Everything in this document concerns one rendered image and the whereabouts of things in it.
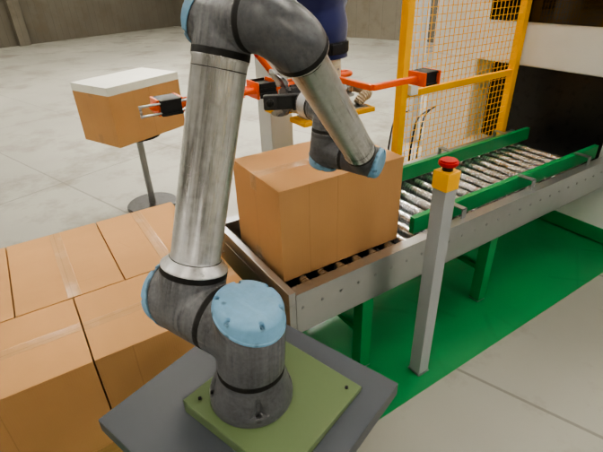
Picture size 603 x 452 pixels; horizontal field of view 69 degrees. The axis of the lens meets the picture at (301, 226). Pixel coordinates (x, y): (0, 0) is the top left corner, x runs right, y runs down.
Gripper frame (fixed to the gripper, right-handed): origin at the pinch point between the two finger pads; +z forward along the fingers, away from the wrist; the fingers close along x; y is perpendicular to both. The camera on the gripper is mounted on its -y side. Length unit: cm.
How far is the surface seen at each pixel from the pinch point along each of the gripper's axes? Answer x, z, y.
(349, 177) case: -34.1, -12.7, 26.3
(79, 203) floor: -126, 246, -49
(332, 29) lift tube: 18.1, -2.3, 25.6
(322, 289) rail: -70, -26, 3
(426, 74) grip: 2, -22, 53
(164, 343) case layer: -77, -10, -55
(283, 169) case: -31.9, 5.7, 7.5
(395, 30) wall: -102, 777, 833
